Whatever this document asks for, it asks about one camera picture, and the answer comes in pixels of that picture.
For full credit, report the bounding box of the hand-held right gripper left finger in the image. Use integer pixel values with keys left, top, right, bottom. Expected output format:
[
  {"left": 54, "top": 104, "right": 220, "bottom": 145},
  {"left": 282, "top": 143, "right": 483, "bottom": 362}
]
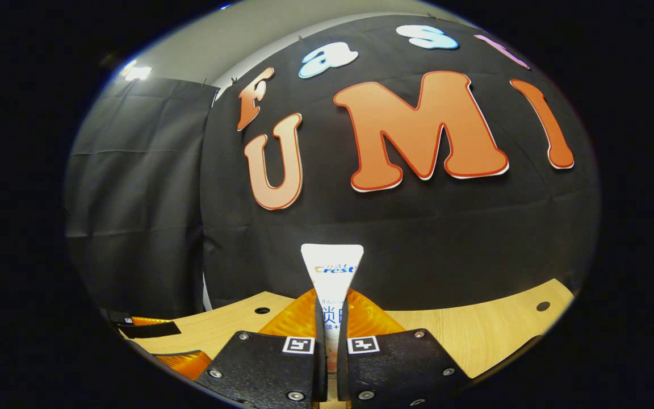
[{"left": 198, "top": 287, "right": 328, "bottom": 409}]

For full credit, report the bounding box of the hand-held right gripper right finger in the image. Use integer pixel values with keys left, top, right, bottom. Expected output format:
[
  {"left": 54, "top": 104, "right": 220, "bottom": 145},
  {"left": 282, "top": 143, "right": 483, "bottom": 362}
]
[{"left": 337, "top": 287, "right": 472, "bottom": 409}]

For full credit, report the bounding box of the white toothpaste tube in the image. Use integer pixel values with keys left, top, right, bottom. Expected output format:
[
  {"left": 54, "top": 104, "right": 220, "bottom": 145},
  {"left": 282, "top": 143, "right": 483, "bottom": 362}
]
[{"left": 301, "top": 244, "right": 364, "bottom": 373}]

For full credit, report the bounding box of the plain black cloth panel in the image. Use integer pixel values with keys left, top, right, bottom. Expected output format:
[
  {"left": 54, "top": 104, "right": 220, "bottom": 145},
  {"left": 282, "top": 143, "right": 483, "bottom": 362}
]
[{"left": 66, "top": 77, "right": 220, "bottom": 322}]

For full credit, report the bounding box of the black backdrop cloth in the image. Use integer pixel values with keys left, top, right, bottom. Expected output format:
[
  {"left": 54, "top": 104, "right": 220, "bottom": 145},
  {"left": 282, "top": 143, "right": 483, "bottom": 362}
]
[{"left": 201, "top": 14, "right": 601, "bottom": 312}]

